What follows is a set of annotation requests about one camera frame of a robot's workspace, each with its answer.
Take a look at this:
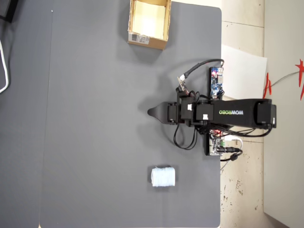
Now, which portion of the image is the white curved cable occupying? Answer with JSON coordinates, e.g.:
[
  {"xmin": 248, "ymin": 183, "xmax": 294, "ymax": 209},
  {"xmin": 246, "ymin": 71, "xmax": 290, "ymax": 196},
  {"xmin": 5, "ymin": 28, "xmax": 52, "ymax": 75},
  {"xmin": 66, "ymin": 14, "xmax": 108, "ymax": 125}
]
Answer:
[{"xmin": 0, "ymin": 39, "xmax": 11, "ymax": 95}]

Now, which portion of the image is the black base cable bundle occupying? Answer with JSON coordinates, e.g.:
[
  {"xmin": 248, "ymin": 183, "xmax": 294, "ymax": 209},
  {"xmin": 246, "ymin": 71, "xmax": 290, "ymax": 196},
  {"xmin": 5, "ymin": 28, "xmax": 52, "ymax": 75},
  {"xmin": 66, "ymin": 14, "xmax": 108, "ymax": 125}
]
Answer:
[{"xmin": 209, "ymin": 127, "xmax": 275, "ymax": 138}]

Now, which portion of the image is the green motor controller board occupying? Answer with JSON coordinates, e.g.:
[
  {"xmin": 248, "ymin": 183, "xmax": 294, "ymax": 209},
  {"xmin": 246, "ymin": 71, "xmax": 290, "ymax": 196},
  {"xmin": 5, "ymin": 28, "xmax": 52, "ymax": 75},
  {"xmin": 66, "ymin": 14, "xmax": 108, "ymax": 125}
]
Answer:
[{"xmin": 205, "ymin": 130, "xmax": 226, "ymax": 157}]

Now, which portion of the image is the black sleeved camera cable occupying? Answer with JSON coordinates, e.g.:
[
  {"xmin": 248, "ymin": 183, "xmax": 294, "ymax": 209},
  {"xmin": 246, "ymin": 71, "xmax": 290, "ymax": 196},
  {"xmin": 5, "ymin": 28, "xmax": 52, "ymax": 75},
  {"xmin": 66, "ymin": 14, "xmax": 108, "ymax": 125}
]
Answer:
[{"xmin": 179, "ymin": 58, "xmax": 226, "ymax": 83}]

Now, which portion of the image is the thin black servo cable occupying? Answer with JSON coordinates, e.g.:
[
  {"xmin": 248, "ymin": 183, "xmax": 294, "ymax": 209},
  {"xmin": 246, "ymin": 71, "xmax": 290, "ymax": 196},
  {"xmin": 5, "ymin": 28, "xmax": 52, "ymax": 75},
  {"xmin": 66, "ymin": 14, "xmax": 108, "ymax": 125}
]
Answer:
[{"xmin": 174, "ymin": 123, "xmax": 199, "ymax": 150}]

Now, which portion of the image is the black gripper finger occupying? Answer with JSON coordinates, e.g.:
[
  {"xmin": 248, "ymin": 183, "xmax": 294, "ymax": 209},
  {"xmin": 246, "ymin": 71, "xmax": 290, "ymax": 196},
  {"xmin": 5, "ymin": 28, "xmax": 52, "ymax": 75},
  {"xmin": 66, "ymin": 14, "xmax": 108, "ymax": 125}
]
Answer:
[{"xmin": 147, "ymin": 101, "xmax": 169, "ymax": 124}]

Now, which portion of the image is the white paper sheet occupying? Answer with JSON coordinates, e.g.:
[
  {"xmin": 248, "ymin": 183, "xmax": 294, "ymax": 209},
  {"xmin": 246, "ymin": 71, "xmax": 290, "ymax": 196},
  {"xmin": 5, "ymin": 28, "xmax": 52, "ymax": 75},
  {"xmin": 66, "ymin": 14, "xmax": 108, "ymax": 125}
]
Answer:
[{"xmin": 220, "ymin": 44, "xmax": 268, "ymax": 107}]

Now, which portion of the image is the open cardboard box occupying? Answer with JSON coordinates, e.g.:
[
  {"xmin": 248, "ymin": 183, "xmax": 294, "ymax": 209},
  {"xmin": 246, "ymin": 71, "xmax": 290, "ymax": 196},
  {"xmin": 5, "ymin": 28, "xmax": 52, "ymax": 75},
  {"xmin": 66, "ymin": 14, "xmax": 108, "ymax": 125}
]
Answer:
[{"xmin": 127, "ymin": 0, "xmax": 172, "ymax": 50}]

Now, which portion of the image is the black power cable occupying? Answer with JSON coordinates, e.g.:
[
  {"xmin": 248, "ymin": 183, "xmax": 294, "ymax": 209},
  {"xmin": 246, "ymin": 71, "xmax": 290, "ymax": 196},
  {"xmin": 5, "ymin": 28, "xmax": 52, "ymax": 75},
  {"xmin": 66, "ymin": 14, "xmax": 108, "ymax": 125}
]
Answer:
[{"xmin": 219, "ymin": 147, "xmax": 243, "ymax": 162}]

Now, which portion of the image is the white usb cable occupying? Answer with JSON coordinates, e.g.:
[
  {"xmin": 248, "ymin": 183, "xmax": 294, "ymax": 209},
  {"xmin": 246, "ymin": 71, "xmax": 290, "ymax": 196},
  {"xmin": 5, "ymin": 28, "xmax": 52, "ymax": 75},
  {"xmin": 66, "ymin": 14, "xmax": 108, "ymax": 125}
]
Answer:
[{"xmin": 224, "ymin": 134, "xmax": 243, "ymax": 146}]

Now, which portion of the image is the white cabinet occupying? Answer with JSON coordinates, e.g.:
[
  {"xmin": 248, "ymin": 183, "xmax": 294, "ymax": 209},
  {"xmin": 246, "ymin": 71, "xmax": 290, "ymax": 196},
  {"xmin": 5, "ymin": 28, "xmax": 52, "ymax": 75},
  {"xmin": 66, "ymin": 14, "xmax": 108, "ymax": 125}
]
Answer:
[{"xmin": 263, "ymin": 0, "xmax": 304, "ymax": 228}]

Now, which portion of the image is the blue circuit board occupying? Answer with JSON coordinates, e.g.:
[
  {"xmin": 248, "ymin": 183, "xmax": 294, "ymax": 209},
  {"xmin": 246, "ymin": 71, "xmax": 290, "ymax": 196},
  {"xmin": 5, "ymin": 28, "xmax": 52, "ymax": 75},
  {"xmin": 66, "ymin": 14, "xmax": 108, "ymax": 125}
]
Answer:
[{"xmin": 209, "ymin": 67, "xmax": 225, "ymax": 99}]

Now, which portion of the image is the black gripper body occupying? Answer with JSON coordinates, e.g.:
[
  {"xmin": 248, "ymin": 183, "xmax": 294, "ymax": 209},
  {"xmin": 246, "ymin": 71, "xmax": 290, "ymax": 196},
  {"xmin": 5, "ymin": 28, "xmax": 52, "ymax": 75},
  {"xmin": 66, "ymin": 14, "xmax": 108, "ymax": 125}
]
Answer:
[{"xmin": 167, "ymin": 101, "xmax": 181, "ymax": 126}]

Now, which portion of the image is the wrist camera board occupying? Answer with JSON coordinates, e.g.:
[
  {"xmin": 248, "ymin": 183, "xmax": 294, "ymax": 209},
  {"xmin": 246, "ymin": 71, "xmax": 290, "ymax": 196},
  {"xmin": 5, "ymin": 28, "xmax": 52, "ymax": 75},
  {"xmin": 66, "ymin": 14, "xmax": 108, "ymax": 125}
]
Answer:
[{"xmin": 177, "ymin": 76, "xmax": 190, "ymax": 95}]

